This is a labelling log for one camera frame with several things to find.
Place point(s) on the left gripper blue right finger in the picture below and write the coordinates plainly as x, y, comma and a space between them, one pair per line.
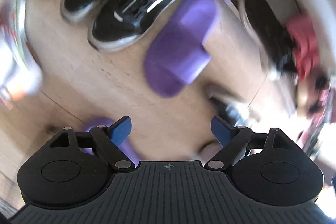
234, 142

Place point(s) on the purple slide sandal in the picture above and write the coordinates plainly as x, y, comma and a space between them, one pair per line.
177, 55
118, 133

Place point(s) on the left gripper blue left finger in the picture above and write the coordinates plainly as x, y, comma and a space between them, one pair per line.
112, 144

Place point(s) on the grey white mesh sneaker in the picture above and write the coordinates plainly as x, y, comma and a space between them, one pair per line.
231, 107

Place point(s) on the worn white sneaker left foot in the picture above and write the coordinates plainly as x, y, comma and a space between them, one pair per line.
21, 73

